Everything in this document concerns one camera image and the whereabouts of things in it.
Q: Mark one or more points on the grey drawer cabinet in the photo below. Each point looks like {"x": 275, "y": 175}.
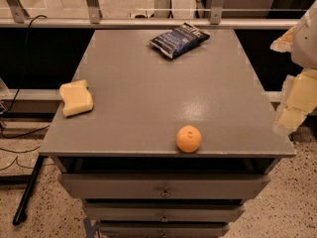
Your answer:
{"x": 141, "y": 101}

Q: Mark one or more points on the black metal leg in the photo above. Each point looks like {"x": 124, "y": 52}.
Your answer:
{"x": 21, "y": 215}

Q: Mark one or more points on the grey drawer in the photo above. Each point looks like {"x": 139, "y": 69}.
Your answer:
{"x": 163, "y": 186}
{"x": 163, "y": 212}
{"x": 163, "y": 230}

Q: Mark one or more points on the middle grey drawer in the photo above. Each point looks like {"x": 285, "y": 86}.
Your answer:
{"x": 163, "y": 212}

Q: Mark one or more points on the top grey drawer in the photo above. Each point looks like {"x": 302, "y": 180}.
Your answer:
{"x": 163, "y": 186}

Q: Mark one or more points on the orange fruit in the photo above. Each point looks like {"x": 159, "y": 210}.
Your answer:
{"x": 188, "y": 139}

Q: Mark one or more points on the bottom grey drawer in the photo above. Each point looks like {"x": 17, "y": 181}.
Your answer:
{"x": 163, "y": 230}

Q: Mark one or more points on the yellow sponge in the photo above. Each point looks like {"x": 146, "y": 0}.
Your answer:
{"x": 76, "y": 98}

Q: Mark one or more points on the right metal bracket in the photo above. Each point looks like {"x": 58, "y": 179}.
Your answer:
{"x": 216, "y": 7}

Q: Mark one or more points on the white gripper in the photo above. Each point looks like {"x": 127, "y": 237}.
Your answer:
{"x": 305, "y": 45}

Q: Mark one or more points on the left metal bracket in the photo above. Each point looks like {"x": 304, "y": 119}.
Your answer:
{"x": 19, "y": 13}

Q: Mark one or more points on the middle metal bracket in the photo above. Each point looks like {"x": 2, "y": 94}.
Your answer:
{"x": 94, "y": 12}

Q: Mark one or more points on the metal bracket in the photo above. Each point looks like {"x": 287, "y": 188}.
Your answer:
{"x": 216, "y": 7}
{"x": 94, "y": 12}
{"x": 19, "y": 13}

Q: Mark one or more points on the blue chip bag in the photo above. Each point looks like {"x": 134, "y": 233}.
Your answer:
{"x": 179, "y": 40}

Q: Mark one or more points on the grey metal rail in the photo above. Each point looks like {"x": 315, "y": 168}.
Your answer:
{"x": 160, "y": 23}

